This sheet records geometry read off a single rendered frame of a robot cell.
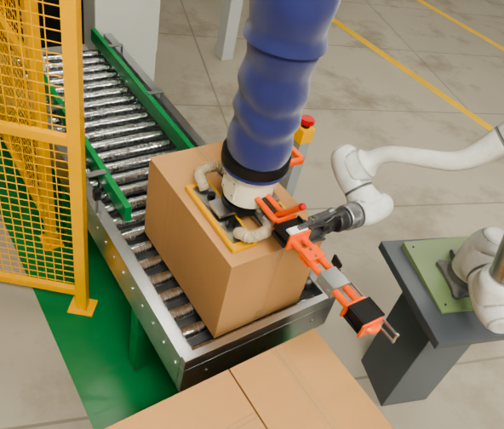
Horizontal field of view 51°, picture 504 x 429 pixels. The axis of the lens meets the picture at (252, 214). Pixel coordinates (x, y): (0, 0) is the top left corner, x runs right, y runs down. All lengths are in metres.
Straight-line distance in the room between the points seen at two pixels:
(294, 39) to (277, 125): 0.27
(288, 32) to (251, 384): 1.17
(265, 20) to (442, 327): 1.27
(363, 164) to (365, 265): 1.51
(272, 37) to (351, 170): 0.60
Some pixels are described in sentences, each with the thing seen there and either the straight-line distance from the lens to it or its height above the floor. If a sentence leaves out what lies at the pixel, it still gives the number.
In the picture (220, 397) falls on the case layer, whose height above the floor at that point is 0.54.
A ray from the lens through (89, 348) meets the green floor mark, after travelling 2.61.
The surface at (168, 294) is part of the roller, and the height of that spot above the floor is 0.55.
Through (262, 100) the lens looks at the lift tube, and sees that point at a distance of 1.50.
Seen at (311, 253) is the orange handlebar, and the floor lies 1.10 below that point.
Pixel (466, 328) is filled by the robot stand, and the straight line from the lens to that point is 2.14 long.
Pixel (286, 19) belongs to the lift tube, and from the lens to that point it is 1.38.
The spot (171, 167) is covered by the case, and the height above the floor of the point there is 0.95.
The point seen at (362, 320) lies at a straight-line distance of 1.48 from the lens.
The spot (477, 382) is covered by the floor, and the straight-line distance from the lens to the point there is 3.05.
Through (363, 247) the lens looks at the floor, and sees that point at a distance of 3.36.
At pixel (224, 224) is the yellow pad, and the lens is 1.78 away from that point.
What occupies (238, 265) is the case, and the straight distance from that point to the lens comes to 1.70.
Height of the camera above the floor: 2.20
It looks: 42 degrees down
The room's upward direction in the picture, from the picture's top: 15 degrees clockwise
